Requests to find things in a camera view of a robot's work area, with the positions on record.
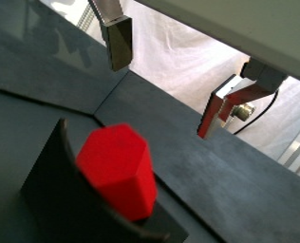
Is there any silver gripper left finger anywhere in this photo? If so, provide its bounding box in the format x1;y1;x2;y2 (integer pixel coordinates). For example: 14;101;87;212
87;0;132;71

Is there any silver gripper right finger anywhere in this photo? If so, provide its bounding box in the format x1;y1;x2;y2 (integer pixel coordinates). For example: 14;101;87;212
196;58;287;139

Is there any red hexagon prism block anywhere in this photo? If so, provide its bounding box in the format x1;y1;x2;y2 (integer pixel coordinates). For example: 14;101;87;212
76;123;156;221

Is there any black curved holder stand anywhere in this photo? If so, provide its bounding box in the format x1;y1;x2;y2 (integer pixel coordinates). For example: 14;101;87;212
20;119;187;243

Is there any black cable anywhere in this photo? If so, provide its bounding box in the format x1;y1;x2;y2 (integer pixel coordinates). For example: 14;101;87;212
232;89;282;136

